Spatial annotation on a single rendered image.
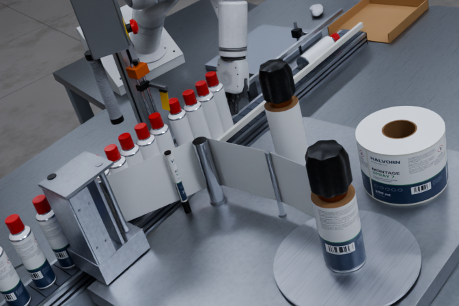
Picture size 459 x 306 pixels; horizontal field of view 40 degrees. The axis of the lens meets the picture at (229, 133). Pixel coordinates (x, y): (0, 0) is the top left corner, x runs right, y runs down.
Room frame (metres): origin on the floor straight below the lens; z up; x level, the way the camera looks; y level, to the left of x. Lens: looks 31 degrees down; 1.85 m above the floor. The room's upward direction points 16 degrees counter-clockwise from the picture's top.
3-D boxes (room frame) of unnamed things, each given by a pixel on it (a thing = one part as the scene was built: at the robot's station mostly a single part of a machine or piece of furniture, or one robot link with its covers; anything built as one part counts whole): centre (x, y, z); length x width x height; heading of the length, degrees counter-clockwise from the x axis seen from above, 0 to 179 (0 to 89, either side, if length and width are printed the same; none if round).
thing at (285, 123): (1.38, -0.15, 1.03); 0.09 x 0.09 x 0.30
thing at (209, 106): (1.58, 0.04, 0.98); 0.05 x 0.05 x 0.20
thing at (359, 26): (1.70, -0.15, 0.90); 1.07 x 0.01 x 0.02; 130
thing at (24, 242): (1.18, 0.52, 0.98); 0.05 x 0.05 x 0.20
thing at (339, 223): (0.97, -0.16, 1.04); 0.09 x 0.09 x 0.29
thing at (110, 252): (1.20, 0.36, 1.01); 0.14 x 0.13 x 0.26; 130
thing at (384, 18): (2.19, -0.67, 0.85); 0.30 x 0.26 x 0.04; 130
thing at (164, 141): (1.47, 0.18, 0.98); 0.05 x 0.05 x 0.20
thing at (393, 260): (0.97, -0.16, 0.89); 0.31 x 0.31 x 0.01
